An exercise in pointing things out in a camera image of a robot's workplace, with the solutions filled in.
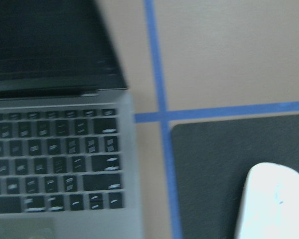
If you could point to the grey laptop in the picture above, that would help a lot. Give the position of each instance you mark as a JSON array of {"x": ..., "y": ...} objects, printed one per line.
[{"x": 68, "y": 150}]

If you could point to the white computer mouse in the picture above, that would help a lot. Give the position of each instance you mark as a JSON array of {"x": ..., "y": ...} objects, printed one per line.
[{"x": 269, "y": 207}]

